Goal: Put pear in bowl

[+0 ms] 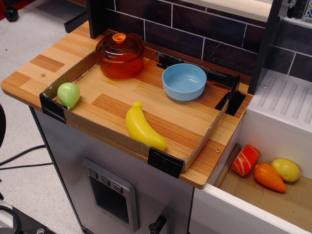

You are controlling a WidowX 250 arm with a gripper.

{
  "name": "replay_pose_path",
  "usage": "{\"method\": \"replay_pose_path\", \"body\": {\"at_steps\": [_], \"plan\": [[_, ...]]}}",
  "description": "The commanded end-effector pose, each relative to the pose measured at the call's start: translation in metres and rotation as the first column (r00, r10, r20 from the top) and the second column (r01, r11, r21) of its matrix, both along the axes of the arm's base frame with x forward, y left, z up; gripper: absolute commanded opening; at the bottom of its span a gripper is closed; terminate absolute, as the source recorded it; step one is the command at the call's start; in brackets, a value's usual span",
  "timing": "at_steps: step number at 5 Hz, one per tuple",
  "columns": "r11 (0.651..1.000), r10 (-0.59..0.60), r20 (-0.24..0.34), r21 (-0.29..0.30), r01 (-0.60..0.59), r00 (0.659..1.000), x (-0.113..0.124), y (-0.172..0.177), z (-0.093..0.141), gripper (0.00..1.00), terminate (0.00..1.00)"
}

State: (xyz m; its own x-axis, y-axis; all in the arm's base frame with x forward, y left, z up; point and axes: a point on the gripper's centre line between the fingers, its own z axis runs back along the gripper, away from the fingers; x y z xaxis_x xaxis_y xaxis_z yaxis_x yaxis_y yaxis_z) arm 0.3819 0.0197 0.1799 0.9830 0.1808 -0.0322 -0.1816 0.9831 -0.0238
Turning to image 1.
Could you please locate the green toy pear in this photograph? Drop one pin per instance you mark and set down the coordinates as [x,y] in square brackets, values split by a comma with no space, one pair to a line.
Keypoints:
[69,94]

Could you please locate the light blue bowl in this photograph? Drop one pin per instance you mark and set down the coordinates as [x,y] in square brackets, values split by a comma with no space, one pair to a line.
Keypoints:
[184,82]

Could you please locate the yellow toy banana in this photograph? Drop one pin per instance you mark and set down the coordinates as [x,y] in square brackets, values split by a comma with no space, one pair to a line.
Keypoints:
[140,130]

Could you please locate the cardboard fence with black tape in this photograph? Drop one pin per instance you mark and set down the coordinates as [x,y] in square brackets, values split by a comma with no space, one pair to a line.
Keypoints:
[197,132]

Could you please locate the orange transparent pot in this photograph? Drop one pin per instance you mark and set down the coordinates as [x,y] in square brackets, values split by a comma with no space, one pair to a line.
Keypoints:
[123,66]

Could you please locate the orange transparent pot lid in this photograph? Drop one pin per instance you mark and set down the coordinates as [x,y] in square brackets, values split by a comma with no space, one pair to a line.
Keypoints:
[119,48]

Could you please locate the grey toy dishwasher cabinet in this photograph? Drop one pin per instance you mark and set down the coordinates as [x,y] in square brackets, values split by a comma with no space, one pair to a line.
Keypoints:
[110,191]

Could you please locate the orange salmon sushi toy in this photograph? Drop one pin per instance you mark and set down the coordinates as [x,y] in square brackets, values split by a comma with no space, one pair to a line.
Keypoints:
[245,160]

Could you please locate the white toy sink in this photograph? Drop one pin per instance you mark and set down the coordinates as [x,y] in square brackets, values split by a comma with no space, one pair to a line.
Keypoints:
[278,123]

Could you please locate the orange toy carrot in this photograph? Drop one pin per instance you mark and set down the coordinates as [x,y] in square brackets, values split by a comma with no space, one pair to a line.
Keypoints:
[266,175]

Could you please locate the yellow toy lemon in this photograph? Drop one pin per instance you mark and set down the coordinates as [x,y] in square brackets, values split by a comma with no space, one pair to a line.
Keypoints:
[287,169]

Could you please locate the black caster wheel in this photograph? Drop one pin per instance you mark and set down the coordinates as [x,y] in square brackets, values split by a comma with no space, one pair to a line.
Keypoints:
[11,14]

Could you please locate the black oven handle knob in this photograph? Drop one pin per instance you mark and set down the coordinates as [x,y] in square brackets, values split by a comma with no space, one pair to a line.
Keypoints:
[156,227]

